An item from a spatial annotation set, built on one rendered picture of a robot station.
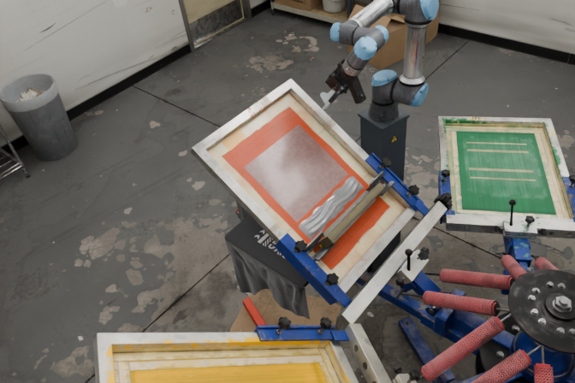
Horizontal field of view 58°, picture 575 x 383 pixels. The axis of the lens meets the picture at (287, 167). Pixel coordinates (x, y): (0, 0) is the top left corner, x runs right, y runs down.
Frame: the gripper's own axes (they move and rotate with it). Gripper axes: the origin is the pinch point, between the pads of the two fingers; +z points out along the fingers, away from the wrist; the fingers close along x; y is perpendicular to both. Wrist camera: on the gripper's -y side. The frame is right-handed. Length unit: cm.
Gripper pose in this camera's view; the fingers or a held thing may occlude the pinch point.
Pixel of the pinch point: (334, 102)
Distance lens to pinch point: 216.8
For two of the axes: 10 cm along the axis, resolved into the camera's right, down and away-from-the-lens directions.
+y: -6.9, -7.1, 1.2
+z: -3.1, 4.5, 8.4
